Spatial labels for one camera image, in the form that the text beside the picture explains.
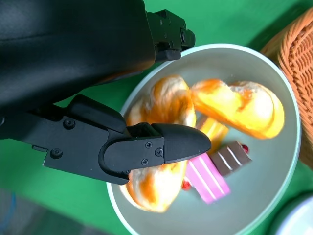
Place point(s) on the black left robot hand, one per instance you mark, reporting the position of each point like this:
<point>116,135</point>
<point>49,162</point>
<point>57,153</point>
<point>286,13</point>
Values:
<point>73,49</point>

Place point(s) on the orange white twisted bread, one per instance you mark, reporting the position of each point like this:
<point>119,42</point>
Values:
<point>161,105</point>

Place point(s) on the grey-green round bowl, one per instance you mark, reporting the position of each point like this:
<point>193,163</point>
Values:
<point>244,208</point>

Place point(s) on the yellow cake slice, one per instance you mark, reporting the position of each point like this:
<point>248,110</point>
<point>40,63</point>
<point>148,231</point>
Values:
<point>215,134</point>

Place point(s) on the magenta pink cake slice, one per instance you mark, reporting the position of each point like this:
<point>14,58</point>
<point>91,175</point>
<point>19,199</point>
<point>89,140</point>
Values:
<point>207,181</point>

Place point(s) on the chocolate brown cake slice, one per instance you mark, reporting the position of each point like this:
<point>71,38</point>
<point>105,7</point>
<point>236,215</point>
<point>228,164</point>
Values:
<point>230,160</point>

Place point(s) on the orange wicker basket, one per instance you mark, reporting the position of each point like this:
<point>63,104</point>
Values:
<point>298,61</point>

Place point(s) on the lilac round plate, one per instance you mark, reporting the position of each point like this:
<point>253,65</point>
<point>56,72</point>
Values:
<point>303,220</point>

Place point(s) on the green tablecloth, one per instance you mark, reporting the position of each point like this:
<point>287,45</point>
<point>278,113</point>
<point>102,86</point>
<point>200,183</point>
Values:
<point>220,19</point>

